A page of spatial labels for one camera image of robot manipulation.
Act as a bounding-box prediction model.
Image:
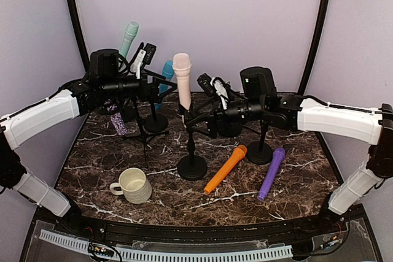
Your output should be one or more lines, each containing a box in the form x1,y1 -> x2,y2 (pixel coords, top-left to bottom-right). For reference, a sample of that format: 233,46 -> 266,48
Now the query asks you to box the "black front table rail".
55,213 -> 350,245

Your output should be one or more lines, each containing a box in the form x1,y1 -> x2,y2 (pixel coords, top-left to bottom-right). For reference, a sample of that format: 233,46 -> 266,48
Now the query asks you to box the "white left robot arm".
1,44 -> 177,235

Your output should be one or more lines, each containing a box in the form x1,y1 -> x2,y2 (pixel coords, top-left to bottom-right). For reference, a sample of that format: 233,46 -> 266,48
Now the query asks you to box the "black tripod microphone stand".
122,97 -> 169,169

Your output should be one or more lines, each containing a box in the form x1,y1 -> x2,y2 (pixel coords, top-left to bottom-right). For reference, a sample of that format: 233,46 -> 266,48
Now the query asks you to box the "left black frame post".
67,0 -> 90,85

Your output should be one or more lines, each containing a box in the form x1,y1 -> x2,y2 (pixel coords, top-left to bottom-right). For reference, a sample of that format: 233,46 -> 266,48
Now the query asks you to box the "black stand of green microphone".
120,104 -> 136,123

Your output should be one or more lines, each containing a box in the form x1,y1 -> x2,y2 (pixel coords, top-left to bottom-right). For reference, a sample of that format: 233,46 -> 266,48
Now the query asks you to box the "cream ceramic mug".
109,168 -> 152,204

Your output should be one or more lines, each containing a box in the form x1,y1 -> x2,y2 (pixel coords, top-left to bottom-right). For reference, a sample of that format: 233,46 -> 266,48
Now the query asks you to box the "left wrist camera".
130,42 -> 157,79

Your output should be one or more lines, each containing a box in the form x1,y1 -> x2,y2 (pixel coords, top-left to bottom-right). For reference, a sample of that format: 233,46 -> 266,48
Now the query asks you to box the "blue microphone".
154,61 -> 174,111

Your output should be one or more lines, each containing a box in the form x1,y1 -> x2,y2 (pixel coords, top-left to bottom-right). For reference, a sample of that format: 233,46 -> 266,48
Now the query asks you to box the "black frame post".
297,0 -> 329,95
67,0 -> 90,85

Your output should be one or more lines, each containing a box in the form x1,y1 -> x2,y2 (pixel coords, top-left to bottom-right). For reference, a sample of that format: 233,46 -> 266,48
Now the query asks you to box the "beige pink microphone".
173,53 -> 192,111

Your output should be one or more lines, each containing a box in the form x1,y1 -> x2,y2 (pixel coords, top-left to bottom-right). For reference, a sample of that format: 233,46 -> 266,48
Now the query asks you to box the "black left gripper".
102,67 -> 177,103

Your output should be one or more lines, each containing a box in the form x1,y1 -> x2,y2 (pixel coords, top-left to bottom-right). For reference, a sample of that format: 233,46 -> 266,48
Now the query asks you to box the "white slotted cable duct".
39,229 -> 293,261

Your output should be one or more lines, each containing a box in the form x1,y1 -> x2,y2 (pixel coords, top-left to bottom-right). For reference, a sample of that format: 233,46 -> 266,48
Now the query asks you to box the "glitter purple silver microphone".
104,100 -> 127,136

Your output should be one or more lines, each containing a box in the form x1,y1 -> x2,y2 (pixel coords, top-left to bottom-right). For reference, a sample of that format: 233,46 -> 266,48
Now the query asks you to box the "black stand of blue microphone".
144,103 -> 168,133

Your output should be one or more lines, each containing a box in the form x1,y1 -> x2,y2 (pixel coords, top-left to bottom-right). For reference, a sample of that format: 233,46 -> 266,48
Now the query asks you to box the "black stand of purple microphone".
246,120 -> 273,165

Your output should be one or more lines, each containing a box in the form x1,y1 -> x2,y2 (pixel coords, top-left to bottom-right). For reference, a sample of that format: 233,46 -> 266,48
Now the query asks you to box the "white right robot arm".
177,66 -> 392,234

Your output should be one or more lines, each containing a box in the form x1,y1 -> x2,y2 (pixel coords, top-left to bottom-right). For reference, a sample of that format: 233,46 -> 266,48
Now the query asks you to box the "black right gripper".
186,97 -> 267,139

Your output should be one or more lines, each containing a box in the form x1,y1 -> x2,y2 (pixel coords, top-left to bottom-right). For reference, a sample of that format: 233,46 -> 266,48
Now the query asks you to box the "right black frame post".
297,0 -> 329,95

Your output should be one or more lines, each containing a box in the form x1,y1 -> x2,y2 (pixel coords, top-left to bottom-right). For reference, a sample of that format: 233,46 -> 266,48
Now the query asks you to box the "orange microphone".
204,145 -> 247,194

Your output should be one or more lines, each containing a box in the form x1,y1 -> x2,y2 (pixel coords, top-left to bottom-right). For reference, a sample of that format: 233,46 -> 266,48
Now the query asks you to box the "mint green microphone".
119,21 -> 139,58

